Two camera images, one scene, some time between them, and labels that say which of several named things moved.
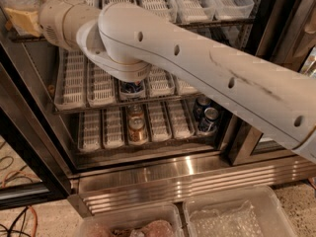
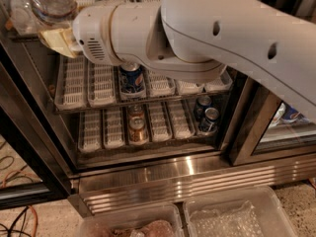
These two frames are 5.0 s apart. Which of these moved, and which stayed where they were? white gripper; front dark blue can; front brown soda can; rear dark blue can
Moved: white gripper
Stayed: rear dark blue can; front dark blue can; front brown soda can
